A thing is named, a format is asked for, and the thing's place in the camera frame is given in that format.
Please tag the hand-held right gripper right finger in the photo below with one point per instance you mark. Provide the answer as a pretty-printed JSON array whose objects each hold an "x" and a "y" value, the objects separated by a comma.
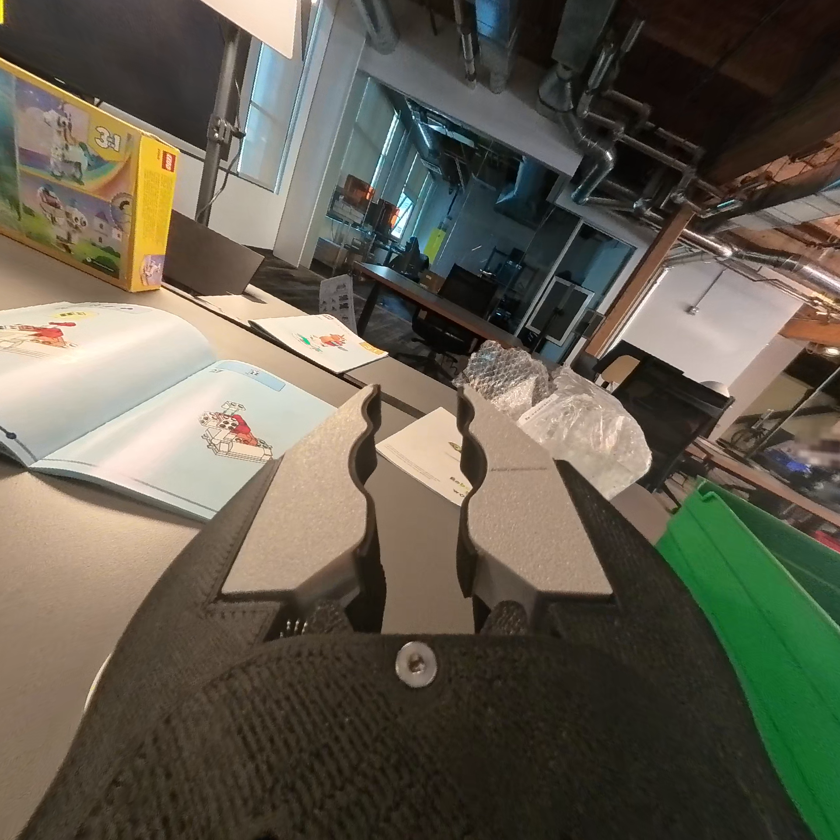
[{"x": 538, "y": 531}]

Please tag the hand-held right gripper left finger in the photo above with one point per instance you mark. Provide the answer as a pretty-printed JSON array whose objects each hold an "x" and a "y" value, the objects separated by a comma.
[{"x": 302, "y": 525}]

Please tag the green plastic bin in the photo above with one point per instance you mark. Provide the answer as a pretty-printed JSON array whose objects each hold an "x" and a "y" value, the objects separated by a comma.
[{"x": 754, "y": 623}]

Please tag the yellow lego box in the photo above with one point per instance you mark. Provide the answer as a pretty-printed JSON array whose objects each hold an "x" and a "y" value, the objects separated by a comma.
[{"x": 79, "y": 177}]

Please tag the clear plastic bag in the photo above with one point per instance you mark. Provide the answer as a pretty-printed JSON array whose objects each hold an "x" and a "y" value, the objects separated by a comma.
[{"x": 590, "y": 433}]

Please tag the white folded leaflet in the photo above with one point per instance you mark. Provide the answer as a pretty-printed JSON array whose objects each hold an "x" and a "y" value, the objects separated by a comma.
[{"x": 420, "y": 453}]

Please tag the bubble wrap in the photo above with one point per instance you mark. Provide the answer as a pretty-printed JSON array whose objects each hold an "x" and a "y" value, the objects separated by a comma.
[{"x": 505, "y": 367}]

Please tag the wooden chair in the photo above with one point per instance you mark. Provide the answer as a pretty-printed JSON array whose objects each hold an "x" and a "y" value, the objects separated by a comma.
[{"x": 620, "y": 374}]

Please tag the black cabinet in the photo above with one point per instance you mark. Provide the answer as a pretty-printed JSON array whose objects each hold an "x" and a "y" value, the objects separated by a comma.
[{"x": 676, "y": 413}]

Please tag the closed booklet orange animal cover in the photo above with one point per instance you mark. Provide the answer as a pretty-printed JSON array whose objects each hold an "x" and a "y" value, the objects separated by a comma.
[{"x": 321, "y": 341}]

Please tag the open light blue instruction booklet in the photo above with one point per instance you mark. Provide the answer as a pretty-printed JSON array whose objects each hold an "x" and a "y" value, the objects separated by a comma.
[{"x": 118, "y": 407}]

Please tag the portrait screen on stand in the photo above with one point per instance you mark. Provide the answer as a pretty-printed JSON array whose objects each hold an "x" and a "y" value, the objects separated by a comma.
[{"x": 568, "y": 308}]

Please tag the printed white paper sheet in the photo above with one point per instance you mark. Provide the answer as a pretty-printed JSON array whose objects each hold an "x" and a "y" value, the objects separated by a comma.
[{"x": 338, "y": 302}]

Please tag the black office chair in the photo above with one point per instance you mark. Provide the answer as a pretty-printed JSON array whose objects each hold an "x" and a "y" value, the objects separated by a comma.
[{"x": 469, "y": 295}]

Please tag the long brown desk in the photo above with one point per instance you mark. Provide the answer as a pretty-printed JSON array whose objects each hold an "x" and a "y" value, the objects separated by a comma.
[{"x": 407, "y": 289}]

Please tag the black cardboard box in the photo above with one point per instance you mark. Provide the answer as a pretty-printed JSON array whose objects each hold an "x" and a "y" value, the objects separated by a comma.
[{"x": 210, "y": 253}]

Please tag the grey light stand pole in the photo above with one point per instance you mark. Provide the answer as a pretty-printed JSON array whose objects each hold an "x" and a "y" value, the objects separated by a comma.
[{"x": 220, "y": 138}]

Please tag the large black panel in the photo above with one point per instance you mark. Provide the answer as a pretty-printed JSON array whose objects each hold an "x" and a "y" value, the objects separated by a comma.
[{"x": 118, "y": 65}]

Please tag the white studio light panel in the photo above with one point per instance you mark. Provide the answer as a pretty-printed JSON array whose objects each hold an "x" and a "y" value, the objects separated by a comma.
[{"x": 262, "y": 19}]

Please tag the silver ventilation duct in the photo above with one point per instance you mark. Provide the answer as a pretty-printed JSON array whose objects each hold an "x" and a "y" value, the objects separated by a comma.
[
  {"x": 590, "y": 164},
  {"x": 768, "y": 256}
]

